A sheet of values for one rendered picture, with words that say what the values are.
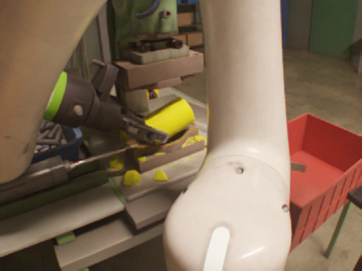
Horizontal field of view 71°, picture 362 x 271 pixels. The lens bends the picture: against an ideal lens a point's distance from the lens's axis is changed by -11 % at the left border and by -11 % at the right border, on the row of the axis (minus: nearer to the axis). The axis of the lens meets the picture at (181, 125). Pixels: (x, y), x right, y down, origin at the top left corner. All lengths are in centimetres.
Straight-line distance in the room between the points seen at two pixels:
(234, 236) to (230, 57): 19
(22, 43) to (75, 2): 6
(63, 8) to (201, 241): 22
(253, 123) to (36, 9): 26
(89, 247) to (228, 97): 36
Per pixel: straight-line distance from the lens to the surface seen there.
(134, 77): 51
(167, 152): 61
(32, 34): 24
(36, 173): 57
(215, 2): 32
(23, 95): 29
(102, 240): 55
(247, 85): 33
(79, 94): 50
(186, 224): 27
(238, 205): 28
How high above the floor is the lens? 136
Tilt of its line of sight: 27 degrees down
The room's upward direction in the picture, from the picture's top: 3 degrees counter-clockwise
